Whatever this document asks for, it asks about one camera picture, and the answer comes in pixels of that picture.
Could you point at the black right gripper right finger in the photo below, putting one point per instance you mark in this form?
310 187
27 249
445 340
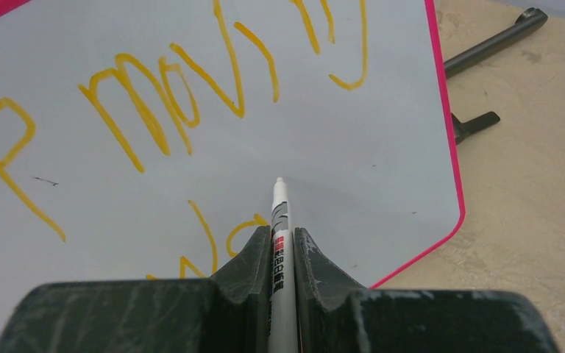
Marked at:
338 314

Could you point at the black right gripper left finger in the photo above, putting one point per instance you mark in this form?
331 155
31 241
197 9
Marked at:
226 312

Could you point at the pink framed whiteboard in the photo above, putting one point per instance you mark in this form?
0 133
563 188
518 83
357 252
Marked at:
143 138

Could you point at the black metal rod tool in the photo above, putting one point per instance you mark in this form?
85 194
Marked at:
527 23

